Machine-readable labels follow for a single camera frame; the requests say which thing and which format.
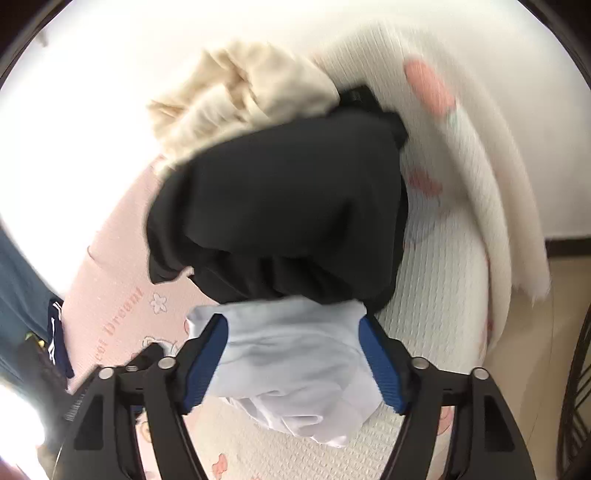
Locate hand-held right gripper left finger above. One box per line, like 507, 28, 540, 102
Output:
53, 314, 230, 480

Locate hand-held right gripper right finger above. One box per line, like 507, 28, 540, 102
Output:
358, 316, 539, 480

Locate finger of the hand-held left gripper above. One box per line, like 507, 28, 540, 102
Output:
117, 344, 166, 377

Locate white t-shirt with navy trim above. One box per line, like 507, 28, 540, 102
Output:
185, 295, 385, 449

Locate navy shorts with white stripes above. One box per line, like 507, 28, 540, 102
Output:
46, 299, 76, 380

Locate pink cat print sofa blanket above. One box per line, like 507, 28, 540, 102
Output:
60, 23, 552, 480

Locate dark teal cloth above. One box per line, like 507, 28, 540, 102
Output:
0, 226, 66, 385

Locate black garment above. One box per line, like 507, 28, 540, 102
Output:
147, 85, 413, 315

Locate cream garment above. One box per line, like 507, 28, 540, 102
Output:
147, 41, 341, 174

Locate black metal chair frame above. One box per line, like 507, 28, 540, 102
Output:
556, 302, 591, 480

